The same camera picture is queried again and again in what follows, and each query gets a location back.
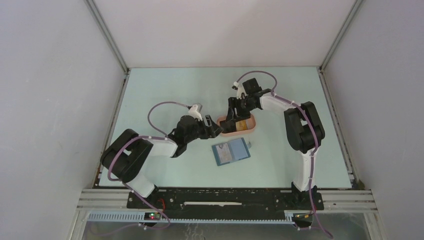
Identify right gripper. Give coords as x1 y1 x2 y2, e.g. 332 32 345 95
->
225 96 257 123

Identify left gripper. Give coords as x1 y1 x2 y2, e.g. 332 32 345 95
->
184 115 223 144

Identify black card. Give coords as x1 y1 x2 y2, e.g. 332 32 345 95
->
220 121 236 134

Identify white portrait card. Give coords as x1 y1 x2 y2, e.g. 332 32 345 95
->
214 143 233 165

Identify blue card holder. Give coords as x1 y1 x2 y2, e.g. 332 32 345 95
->
211 137 252 166

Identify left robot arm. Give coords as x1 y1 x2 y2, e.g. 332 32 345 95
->
100 115 223 208

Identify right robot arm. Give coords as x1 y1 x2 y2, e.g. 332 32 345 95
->
219 78 325 209

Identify pink oval tray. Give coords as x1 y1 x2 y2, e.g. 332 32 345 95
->
220 114 256 137

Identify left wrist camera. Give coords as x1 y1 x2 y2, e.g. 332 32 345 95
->
188 103 203 121

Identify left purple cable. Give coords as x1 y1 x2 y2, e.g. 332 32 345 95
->
107 101 191 182

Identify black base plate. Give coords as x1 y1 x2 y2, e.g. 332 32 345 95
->
126 187 325 221

